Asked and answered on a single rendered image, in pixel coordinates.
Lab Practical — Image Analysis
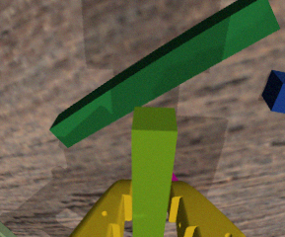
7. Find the small blue cube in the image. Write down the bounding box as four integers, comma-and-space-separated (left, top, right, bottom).
261, 70, 285, 114

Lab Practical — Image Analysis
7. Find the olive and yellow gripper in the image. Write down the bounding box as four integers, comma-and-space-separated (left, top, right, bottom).
69, 179, 246, 237

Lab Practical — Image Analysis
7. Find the magenta rod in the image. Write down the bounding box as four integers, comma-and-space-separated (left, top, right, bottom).
172, 173, 178, 181

